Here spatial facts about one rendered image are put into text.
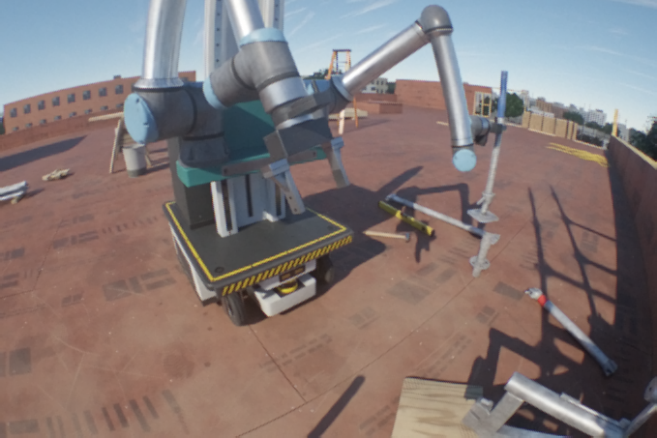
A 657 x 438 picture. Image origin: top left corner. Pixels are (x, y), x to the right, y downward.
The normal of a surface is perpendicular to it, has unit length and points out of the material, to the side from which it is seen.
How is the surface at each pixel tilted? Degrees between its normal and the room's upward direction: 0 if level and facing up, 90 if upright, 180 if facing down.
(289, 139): 67
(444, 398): 0
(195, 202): 90
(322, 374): 0
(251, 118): 90
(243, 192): 90
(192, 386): 0
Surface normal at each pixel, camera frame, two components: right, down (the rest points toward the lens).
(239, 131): 0.65, 0.29
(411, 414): 0.02, -0.93
